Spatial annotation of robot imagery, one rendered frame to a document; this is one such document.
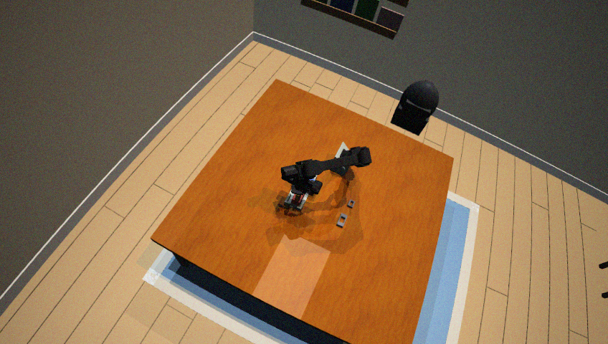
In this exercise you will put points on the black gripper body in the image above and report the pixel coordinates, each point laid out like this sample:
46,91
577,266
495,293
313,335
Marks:
313,185

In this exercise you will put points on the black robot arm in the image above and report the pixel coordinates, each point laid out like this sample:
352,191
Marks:
309,169

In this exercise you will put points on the grey rectangular frame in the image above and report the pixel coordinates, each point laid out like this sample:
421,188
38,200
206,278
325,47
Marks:
341,223

